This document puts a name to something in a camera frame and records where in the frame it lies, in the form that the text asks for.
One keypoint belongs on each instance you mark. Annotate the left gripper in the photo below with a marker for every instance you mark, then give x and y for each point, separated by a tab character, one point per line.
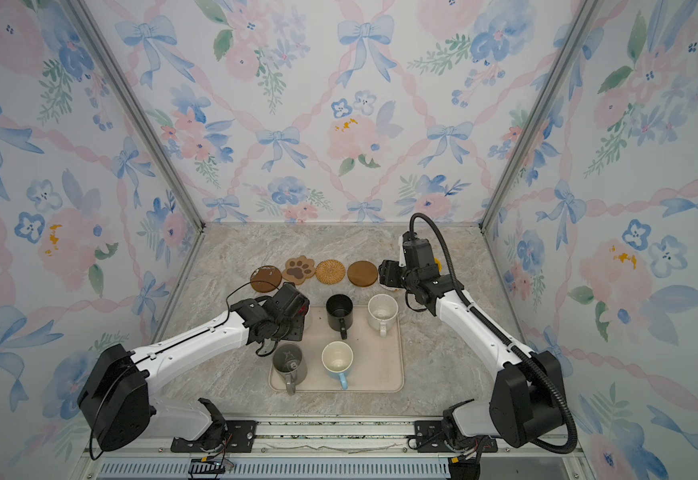
299	326

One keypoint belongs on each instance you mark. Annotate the aluminium frame post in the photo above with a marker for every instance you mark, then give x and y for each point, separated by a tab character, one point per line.
573	41
91	34

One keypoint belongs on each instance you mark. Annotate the aluminium frame post left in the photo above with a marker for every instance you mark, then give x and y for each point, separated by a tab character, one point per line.
91	34

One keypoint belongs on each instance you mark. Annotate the grey glass mug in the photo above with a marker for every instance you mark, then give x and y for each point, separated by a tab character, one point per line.
289	363

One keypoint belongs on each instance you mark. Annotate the cork paw print coaster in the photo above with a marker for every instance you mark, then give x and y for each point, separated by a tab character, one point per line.
298	269

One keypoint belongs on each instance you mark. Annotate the black mug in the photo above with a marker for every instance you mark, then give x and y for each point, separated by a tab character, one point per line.
339	310

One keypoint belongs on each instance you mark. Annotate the aluminium frame post right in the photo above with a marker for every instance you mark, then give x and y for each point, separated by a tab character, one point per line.
573	41

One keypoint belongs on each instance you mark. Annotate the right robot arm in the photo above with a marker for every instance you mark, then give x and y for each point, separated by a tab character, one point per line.
528	403

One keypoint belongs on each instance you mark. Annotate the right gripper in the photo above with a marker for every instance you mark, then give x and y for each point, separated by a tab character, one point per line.
389	273

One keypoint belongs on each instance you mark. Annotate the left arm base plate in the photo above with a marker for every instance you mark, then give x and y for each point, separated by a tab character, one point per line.
236	436

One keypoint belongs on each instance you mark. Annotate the cream white mug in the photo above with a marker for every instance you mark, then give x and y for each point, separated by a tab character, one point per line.
382	313

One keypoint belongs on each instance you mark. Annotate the white mug red inside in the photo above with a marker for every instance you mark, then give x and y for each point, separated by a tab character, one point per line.
303	311

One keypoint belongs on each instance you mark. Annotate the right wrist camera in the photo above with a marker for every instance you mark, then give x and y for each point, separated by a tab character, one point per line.
415	252

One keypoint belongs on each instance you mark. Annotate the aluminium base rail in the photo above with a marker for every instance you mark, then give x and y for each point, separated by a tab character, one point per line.
334	448

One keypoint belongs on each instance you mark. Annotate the beige serving tray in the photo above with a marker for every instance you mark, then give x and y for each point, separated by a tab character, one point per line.
377	366

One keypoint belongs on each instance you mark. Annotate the woven rattan round coaster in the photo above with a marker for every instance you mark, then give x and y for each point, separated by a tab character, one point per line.
330	272

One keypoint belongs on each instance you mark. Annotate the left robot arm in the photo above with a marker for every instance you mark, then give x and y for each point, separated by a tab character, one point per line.
120	400

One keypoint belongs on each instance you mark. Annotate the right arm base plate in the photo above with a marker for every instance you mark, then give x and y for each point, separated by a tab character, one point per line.
441	436

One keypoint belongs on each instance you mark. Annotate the plain round wooden coaster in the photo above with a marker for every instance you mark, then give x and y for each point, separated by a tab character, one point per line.
362	273

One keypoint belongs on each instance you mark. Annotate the dark glossy wooden round coaster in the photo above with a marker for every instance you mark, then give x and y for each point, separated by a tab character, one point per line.
265	279

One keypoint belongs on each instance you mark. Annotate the white mug blue handle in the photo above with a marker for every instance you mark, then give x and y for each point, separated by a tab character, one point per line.
337	359

